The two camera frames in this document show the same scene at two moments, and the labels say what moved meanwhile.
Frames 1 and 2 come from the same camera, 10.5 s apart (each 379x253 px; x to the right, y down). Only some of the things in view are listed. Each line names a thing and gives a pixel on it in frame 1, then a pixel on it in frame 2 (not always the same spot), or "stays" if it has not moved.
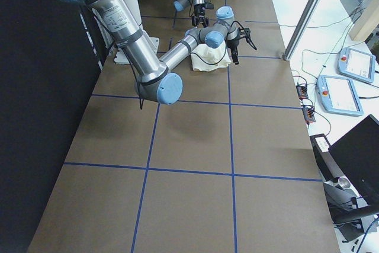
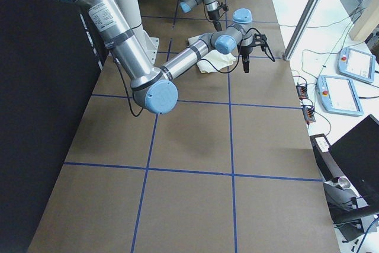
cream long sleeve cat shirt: (204, 58) stays
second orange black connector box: (309, 114) stays
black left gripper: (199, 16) → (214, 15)
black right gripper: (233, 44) → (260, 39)
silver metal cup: (344, 182) stays
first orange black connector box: (302, 92) stays
